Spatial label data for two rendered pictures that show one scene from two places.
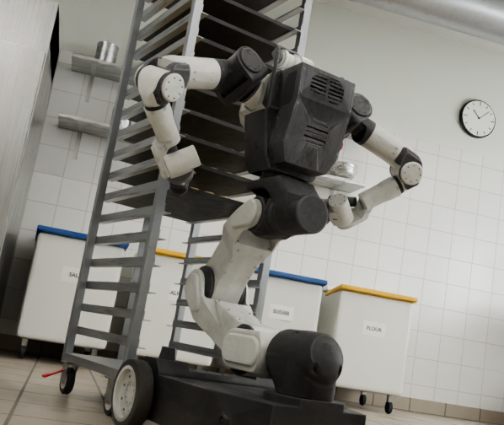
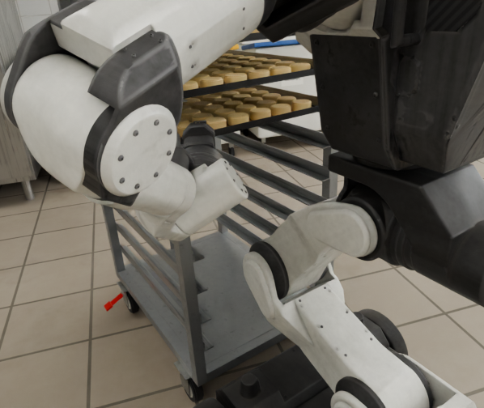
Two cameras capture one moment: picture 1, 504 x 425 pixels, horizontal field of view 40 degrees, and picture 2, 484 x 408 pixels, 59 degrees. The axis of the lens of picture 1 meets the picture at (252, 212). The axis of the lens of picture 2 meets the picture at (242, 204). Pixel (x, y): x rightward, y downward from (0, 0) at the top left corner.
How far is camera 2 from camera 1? 1.65 m
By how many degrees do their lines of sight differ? 36
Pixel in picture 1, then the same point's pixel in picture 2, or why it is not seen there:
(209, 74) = (234, 19)
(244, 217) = (341, 240)
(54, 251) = not seen: hidden behind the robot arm
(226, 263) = (304, 264)
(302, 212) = not seen: outside the picture
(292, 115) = (478, 74)
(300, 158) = (473, 150)
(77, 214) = not seen: hidden behind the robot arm
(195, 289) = (264, 292)
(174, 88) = (145, 155)
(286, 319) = (297, 83)
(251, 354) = not seen: outside the picture
